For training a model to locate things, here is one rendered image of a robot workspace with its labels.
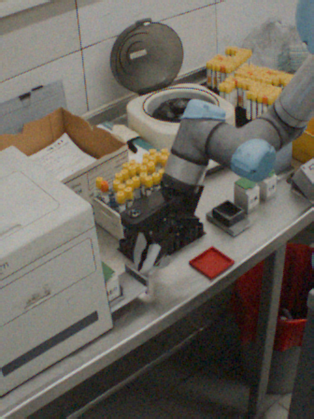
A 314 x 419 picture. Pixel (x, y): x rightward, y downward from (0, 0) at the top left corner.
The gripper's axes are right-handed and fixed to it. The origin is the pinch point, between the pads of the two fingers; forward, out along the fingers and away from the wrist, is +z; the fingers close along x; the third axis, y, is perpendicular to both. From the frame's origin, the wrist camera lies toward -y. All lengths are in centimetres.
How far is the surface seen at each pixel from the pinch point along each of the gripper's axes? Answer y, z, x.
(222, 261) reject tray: 17.5, -4.9, -5.3
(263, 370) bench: 61, 35, -6
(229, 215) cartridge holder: 26.1, -11.2, 3.3
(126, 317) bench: -3.5, 7.4, -3.7
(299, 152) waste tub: 52, -28, 7
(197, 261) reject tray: 14.3, -3.0, -1.5
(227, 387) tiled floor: 81, 60, 13
